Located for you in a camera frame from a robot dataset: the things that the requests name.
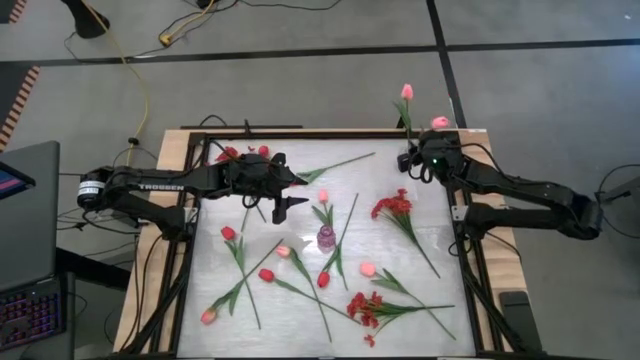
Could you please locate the black stand base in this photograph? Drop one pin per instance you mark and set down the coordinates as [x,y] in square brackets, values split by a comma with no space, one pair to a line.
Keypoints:
[87,22]

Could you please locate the red artificial flower bunch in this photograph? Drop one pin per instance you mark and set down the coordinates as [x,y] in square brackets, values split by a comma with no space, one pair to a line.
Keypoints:
[227,154]
[362,305]
[395,205]

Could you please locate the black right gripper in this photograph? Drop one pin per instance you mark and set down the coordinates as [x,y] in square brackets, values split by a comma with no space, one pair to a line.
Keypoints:
[440,150]

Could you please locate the thin black bar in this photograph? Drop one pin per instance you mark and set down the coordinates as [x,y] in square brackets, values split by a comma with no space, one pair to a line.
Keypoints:
[240,127]

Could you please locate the grey stand leg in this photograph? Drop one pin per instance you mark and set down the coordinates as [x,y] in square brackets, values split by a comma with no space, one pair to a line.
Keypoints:
[622,190]

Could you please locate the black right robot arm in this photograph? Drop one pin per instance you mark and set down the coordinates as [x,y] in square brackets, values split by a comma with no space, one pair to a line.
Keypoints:
[525,187]

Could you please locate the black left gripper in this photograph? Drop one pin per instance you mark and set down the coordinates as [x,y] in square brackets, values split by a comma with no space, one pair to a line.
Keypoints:
[252,175]

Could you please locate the dark tilted screen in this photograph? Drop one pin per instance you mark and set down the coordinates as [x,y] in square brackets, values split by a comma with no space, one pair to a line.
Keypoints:
[12,182]

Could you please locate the purple glass vase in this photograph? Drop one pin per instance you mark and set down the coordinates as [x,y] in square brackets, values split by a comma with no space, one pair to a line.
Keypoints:
[326,239]

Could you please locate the black flat device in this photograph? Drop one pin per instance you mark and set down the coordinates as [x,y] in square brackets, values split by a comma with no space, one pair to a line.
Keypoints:
[520,320]

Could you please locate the black desk beam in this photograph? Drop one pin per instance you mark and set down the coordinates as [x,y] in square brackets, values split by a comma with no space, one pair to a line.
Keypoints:
[90,270]

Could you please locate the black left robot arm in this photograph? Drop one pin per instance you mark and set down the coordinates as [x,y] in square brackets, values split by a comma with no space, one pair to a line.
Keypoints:
[160,185]

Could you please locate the black metal table frame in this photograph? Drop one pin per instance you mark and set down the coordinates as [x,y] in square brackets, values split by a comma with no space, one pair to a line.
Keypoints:
[320,135]

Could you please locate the grey laptop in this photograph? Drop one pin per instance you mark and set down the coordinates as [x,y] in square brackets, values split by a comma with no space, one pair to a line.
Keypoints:
[30,225]

